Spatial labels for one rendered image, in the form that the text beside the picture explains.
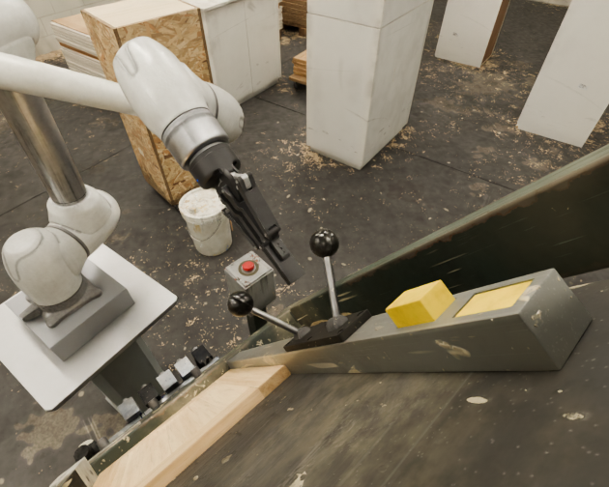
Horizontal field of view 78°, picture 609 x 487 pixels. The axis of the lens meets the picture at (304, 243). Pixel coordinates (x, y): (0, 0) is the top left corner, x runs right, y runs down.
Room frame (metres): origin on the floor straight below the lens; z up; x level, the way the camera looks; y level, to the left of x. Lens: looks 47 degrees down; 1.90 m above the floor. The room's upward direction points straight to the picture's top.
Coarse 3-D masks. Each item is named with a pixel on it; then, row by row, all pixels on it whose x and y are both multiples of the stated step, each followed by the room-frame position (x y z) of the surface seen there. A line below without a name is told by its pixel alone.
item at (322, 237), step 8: (320, 232) 0.33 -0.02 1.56; (328, 232) 0.33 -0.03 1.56; (312, 240) 0.33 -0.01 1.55; (320, 240) 0.32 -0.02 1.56; (328, 240) 0.32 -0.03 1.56; (336, 240) 0.33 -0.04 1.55; (312, 248) 0.32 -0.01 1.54; (320, 248) 0.31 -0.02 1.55; (328, 248) 0.31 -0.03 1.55; (336, 248) 0.32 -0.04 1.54; (320, 256) 0.31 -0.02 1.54; (328, 256) 0.31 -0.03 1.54; (328, 264) 0.30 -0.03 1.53; (328, 272) 0.29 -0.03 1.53; (328, 280) 0.29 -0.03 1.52; (328, 288) 0.28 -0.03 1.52; (336, 296) 0.27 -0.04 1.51; (336, 304) 0.26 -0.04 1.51; (336, 312) 0.25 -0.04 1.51; (328, 320) 0.25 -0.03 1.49; (336, 320) 0.24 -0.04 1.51; (344, 320) 0.24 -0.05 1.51; (328, 328) 0.24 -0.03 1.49; (336, 328) 0.23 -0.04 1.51
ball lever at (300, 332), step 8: (232, 296) 0.31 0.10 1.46; (240, 296) 0.31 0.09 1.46; (248, 296) 0.31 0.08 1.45; (232, 304) 0.30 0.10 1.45; (240, 304) 0.30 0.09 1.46; (248, 304) 0.30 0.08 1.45; (232, 312) 0.29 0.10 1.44; (240, 312) 0.29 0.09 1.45; (248, 312) 0.29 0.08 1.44; (256, 312) 0.30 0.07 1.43; (264, 312) 0.30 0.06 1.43; (272, 320) 0.29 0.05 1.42; (280, 320) 0.30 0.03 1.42; (288, 328) 0.29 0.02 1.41; (296, 328) 0.29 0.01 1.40; (304, 328) 0.29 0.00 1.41; (296, 336) 0.28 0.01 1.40
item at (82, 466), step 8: (80, 464) 0.21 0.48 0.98; (88, 464) 0.22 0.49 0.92; (72, 472) 0.18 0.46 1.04; (80, 472) 0.19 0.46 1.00; (88, 472) 0.20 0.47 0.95; (56, 480) 0.18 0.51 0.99; (64, 480) 0.15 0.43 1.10; (72, 480) 0.16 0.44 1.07; (80, 480) 0.17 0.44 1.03; (88, 480) 0.18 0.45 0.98
